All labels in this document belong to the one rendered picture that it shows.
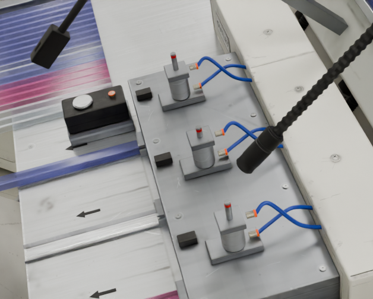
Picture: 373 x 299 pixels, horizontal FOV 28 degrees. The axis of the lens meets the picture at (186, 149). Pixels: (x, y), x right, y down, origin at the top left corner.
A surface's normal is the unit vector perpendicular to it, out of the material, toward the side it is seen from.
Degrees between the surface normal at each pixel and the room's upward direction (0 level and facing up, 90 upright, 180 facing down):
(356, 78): 90
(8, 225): 0
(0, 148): 90
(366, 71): 90
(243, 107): 46
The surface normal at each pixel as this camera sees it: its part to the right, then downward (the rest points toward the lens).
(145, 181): -0.15, -0.69
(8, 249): 0.59, -0.67
